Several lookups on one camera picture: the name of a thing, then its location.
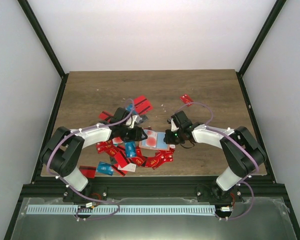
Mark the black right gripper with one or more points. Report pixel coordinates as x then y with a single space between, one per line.
169 140

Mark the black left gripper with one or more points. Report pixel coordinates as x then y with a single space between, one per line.
137 135

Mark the white card red circle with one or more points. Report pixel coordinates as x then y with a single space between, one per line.
151 140

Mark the pink card holder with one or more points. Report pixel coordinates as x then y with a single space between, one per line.
161 145

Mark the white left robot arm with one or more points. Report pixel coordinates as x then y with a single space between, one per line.
62 152

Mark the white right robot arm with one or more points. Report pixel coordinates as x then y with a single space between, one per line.
242 152

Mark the blue card in pile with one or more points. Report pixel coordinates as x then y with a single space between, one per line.
130 149

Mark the red striped card left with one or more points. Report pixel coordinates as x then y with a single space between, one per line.
106 116

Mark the black VIP card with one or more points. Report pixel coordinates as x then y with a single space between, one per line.
143 118

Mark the small red card far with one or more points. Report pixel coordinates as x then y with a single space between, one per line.
187 100

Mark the blue card near edge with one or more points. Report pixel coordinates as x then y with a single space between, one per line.
105 168

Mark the red card near edge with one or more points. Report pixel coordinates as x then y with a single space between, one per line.
88 171

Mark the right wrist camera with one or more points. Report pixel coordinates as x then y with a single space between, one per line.
173 126

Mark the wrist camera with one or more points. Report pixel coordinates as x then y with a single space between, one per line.
132 120
173 126

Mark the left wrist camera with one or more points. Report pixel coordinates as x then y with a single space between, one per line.
132 120

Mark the light blue slotted cable duct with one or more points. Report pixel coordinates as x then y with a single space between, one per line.
138 210

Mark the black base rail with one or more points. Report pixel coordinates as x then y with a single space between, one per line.
201 188

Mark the black frame post left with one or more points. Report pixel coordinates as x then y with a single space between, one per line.
30 15

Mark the black frame post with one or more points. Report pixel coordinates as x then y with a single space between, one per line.
30 15
266 27

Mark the black frame post right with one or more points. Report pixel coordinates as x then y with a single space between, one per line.
266 27

